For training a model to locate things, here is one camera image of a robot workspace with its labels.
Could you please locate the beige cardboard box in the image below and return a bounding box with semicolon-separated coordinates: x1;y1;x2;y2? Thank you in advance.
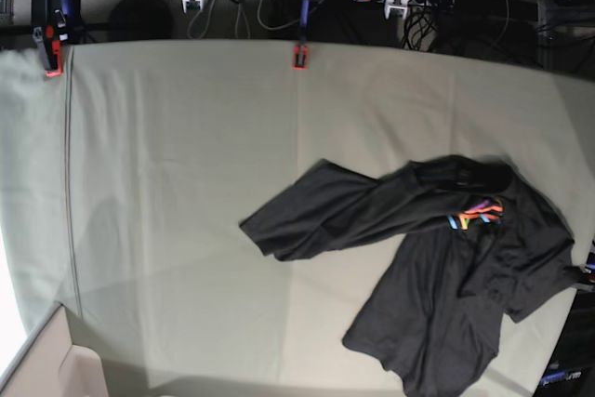
1;303;109;397

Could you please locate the red black clamp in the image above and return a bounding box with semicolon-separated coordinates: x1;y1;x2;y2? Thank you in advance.
575;251;595;293
31;0;83;77
292;0;310;70

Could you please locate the red black clamp centre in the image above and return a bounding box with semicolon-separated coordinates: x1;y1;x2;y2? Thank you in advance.
292;0;310;70

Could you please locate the black round stool base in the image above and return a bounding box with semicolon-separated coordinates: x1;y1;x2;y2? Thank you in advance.
107;0;174;42

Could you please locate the light green table cloth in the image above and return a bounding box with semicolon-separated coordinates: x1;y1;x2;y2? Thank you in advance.
1;41;594;396

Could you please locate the red black clamp right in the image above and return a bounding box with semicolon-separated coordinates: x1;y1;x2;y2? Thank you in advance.
575;251;595;293

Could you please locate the black t-shirt with colourful print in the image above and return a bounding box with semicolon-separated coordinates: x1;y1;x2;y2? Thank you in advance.
240;155;581;396

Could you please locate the red black clamp left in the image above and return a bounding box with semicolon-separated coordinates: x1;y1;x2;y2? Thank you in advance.
31;0;83;77

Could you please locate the white cable loop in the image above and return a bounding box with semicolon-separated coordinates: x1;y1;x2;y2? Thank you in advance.
187;0;275;40

